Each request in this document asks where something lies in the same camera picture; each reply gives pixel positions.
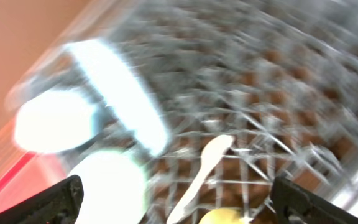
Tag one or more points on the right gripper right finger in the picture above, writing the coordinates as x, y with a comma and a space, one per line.
290, 199

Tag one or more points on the yellow plastic cup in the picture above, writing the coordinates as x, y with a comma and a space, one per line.
224, 216

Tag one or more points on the red serving tray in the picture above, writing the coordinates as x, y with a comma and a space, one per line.
24, 174

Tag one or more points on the white plastic spoon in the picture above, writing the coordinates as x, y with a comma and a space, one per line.
210, 157

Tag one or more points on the green bowl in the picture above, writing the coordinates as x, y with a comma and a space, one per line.
115, 189

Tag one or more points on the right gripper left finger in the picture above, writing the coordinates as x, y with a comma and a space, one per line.
58, 204

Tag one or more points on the grey dishwasher rack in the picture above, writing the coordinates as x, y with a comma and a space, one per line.
281, 77

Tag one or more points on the light blue bowl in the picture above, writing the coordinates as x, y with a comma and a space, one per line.
56, 121

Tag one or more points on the light blue plate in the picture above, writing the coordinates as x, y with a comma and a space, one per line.
123, 90

